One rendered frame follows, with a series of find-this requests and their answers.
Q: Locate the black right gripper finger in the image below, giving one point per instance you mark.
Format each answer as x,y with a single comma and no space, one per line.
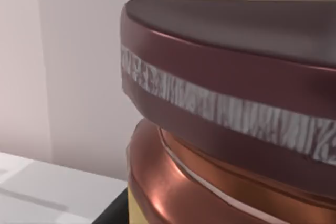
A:
116,212

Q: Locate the yellow bottle with maroon cap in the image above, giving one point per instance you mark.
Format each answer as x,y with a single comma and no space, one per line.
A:
225,82

